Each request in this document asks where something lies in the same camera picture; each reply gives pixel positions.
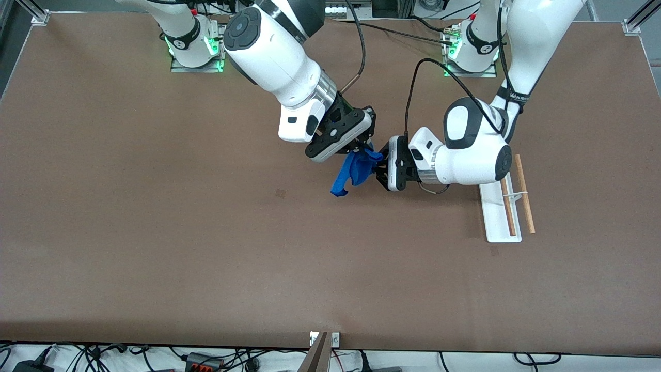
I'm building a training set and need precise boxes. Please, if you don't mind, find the black box with orange buttons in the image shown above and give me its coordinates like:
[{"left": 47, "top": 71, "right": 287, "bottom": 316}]
[{"left": 186, "top": 352, "right": 226, "bottom": 372}]

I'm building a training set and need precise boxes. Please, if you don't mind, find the black power adapter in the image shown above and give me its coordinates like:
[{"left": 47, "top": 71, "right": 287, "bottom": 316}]
[{"left": 13, "top": 360, "right": 55, "bottom": 372}]

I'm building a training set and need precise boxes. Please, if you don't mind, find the black cable on table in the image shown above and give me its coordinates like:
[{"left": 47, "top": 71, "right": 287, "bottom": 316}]
[{"left": 335, "top": 19, "right": 456, "bottom": 47}]

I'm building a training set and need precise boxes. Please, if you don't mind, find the aluminium table corner profile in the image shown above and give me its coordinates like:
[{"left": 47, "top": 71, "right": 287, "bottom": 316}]
[
  {"left": 622, "top": 0, "right": 661, "bottom": 36},
  {"left": 15, "top": 0, "right": 51, "bottom": 25}
]

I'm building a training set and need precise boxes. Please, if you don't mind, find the white power strip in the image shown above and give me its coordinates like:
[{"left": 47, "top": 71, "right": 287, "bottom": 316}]
[{"left": 325, "top": 0, "right": 373, "bottom": 20}]

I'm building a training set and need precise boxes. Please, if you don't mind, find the black floor cable loop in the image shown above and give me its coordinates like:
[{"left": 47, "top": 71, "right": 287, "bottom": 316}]
[{"left": 513, "top": 352, "right": 562, "bottom": 366}]

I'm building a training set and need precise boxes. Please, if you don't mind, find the blue towel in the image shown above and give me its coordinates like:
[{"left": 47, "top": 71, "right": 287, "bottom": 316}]
[{"left": 330, "top": 144, "right": 384, "bottom": 197}]

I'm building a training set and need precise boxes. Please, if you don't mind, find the brown camera mount post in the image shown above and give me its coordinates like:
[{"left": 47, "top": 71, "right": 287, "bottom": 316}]
[{"left": 298, "top": 332, "right": 332, "bottom": 372}]

